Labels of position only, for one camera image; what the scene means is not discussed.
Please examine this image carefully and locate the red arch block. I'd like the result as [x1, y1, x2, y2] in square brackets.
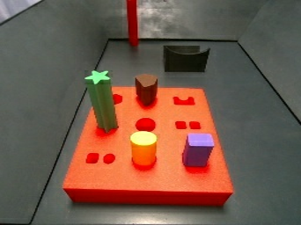
[126, 0, 139, 47]

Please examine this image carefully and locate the red foam peg board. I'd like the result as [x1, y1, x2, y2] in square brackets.
[63, 87, 233, 206]

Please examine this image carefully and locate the yellow cylinder peg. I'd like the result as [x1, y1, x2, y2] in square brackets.
[131, 131, 158, 166]

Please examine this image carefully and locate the brown pentagon peg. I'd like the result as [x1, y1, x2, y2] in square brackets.
[135, 74, 158, 105]

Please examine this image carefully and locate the green star peg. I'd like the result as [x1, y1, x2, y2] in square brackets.
[84, 70, 117, 133]

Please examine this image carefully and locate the purple square peg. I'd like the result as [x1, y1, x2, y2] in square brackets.
[182, 133, 214, 167]

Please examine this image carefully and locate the black curved holder stand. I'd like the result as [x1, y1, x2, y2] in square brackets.
[163, 46, 210, 72]

